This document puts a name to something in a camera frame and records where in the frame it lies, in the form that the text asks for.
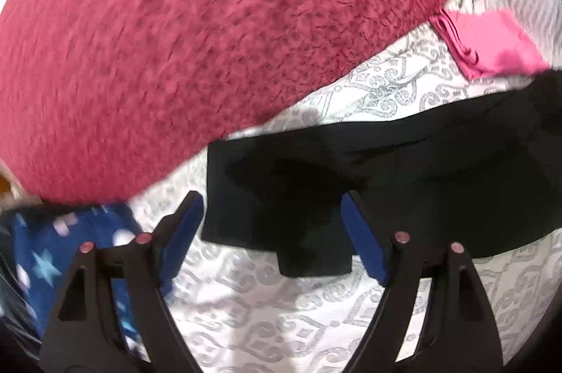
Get black pants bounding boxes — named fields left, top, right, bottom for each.
left=201, top=71, right=561, bottom=278

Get blue star patterned cloth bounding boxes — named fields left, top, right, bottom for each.
left=0, top=202, right=175, bottom=361

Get red textured blanket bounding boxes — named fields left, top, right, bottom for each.
left=1, top=0, right=447, bottom=204

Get folded pink garment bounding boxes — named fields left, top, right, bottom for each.
left=430, top=9, right=550, bottom=81

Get wooden bed frame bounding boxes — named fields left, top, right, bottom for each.
left=0, top=163, right=22, bottom=208

